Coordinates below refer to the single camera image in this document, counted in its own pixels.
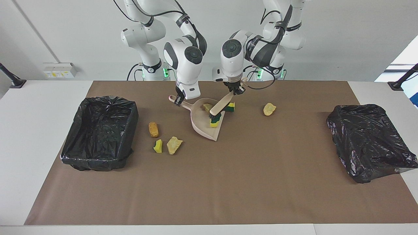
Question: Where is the beige hand brush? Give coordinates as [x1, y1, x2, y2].
[209, 91, 234, 122]

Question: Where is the pale pink plastic dustpan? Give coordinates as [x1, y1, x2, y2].
[169, 95, 226, 142]

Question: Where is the black bag lined bin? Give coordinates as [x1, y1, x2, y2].
[327, 104, 418, 184]
[60, 95, 139, 172]

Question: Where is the brown paper table mat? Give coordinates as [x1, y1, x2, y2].
[24, 81, 418, 226]

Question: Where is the black clamp stand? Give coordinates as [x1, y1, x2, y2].
[388, 64, 418, 91]
[0, 63, 26, 88]

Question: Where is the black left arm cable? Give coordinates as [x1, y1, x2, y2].
[243, 0, 294, 90]

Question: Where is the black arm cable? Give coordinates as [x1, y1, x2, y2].
[113, 0, 200, 39]
[243, 0, 294, 90]

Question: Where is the black base cable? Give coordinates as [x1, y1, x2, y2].
[126, 63, 144, 81]

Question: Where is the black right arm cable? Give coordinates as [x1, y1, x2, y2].
[113, 0, 200, 39]

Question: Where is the white wall socket box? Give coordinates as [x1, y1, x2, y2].
[43, 63, 78, 79]

